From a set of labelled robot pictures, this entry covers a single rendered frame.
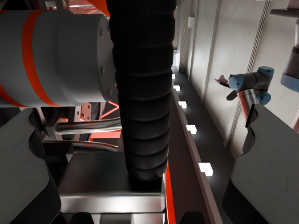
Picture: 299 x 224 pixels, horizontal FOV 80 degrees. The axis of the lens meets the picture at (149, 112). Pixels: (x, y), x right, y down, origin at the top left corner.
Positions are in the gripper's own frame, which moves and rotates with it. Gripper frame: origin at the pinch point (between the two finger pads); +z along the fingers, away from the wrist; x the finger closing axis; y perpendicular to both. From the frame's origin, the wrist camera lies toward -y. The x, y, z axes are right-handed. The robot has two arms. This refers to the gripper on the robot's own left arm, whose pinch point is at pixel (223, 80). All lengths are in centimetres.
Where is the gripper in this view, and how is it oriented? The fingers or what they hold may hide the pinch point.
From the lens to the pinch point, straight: 134.5
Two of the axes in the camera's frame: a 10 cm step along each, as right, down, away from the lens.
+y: 1.1, -8.6, -4.9
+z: -2.7, -5.0, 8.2
